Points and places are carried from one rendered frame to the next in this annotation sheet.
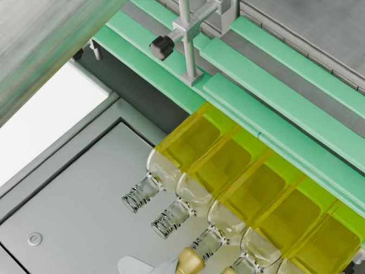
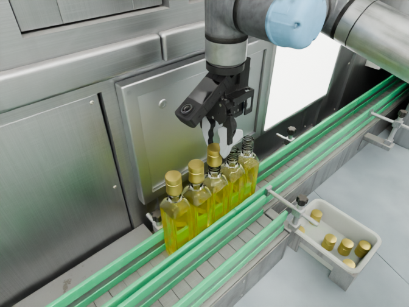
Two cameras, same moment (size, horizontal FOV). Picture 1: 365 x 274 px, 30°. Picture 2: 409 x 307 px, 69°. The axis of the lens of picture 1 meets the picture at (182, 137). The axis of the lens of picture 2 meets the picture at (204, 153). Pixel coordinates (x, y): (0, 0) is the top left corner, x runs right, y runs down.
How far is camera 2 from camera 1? 0.51 m
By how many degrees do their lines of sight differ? 24
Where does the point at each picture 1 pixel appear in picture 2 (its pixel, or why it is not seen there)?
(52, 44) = not seen: outside the picture
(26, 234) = (252, 66)
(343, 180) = (204, 246)
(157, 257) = not seen: hidden behind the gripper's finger
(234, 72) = (274, 225)
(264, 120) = (241, 218)
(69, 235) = not seen: hidden behind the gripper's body
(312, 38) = (263, 259)
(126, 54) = (279, 155)
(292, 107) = (251, 245)
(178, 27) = (302, 210)
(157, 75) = (266, 164)
